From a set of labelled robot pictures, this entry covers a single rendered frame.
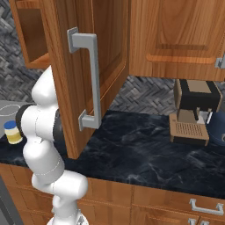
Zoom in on mayonnaise jar with blue lid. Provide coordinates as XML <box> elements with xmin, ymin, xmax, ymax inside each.
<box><xmin>4</xmin><ymin>120</ymin><xmax>24</xmax><ymax>145</ymax></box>

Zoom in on dark grey oven front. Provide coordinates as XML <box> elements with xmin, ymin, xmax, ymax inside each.
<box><xmin>0</xmin><ymin>175</ymin><xmax>25</xmax><ymax>225</ymax></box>

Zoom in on grey drawer handle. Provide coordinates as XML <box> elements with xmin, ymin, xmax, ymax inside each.
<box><xmin>188</xmin><ymin>198</ymin><xmax>225</xmax><ymax>216</ymax></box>

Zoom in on long grey door handle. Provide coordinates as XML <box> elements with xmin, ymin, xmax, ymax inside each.
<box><xmin>66</xmin><ymin>26</ymin><xmax>103</xmax><ymax>132</ymax></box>

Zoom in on grey cabinet door handle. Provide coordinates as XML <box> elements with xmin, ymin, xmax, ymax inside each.
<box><xmin>214</xmin><ymin>52</ymin><xmax>225</xmax><ymax>70</ymax></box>

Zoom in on wooden base cabinet door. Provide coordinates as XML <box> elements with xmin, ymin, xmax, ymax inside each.
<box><xmin>131</xmin><ymin>205</ymin><xmax>200</xmax><ymax>225</ymax></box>

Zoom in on open wooden cabinet door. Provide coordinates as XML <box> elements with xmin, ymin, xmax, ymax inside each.
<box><xmin>39</xmin><ymin>0</ymin><xmax>132</xmax><ymax>160</ymax></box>

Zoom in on open wooden wall cabinet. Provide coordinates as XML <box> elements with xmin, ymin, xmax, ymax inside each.
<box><xmin>8</xmin><ymin>0</ymin><xmax>51</xmax><ymax>70</ymax></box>

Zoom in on wooden drawer front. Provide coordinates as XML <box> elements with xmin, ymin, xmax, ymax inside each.
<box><xmin>5</xmin><ymin>164</ymin><xmax>134</xmax><ymax>209</ymax></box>
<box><xmin>131</xmin><ymin>184</ymin><xmax>225</xmax><ymax>221</ymax></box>

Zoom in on closed wooden cabinet door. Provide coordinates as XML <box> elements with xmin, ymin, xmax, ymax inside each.
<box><xmin>128</xmin><ymin>0</ymin><xmax>225</xmax><ymax>83</ymax></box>

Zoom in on dark blue round pot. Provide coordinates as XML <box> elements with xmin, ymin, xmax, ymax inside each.
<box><xmin>206</xmin><ymin>109</ymin><xmax>225</xmax><ymax>147</ymax></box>

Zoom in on black and tan coffee machine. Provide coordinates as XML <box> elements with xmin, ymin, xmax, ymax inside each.
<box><xmin>168</xmin><ymin>78</ymin><xmax>223</xmax><ymax>147</ymax></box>

